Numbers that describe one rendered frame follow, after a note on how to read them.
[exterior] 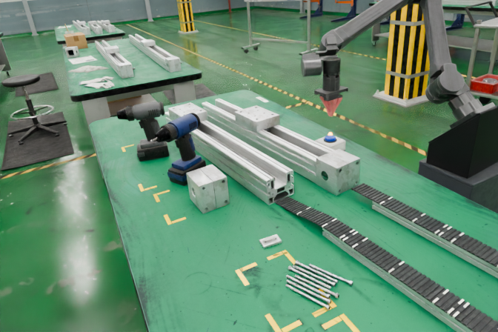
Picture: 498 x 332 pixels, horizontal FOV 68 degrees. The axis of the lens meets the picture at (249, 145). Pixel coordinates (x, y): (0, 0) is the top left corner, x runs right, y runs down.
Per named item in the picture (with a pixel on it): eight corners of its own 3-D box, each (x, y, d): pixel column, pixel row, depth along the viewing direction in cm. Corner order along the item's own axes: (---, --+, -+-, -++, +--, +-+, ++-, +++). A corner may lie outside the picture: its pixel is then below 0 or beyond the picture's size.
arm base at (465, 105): (497, 105, 113) (469, 121, 124) (482, 84, 115) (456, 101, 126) (476, 115, 110) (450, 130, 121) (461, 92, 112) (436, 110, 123)
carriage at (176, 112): (208, 125, 157) (207, 110, 154) (184, 133, 151) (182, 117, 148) (193, 116, 169) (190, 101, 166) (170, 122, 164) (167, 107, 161)
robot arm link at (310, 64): (335, 32, 121) (330, 47, 129) (300, 35, 121) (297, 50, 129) (341, 65, 117) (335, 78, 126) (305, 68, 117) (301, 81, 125)
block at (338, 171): (364, 182, 118) (365, 155, 114) (336, 196, 112) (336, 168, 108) (343, 171, 125) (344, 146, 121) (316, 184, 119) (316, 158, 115)
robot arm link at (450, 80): (447, -27, 127) (433, -7, 137) (407, -28, 127) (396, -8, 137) (466, 92, 114) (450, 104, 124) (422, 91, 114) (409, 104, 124)
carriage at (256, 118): (280, 130, 146) (279, 114, 143) (257, 138, 141) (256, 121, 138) (257, 120, 158) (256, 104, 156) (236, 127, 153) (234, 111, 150)
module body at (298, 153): (338, 173, 123) (339, 151, 120) (316, 184, 119) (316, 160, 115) (221, 114, 185) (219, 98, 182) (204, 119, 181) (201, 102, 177)
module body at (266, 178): (293, 193, 114) (293, 170, 111) (267, 205, 110) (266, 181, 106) (187, 124, 177) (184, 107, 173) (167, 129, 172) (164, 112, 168)
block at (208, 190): (236, 201, 113) (233, 174, 109) (202, 213, 108) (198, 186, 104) (221, 187, 121) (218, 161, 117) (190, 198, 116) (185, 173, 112)
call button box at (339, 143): (345, 155, 135) (346, 139, 133) (326, 163, 131) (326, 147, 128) (330, 148, 141) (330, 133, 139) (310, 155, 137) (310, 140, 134)
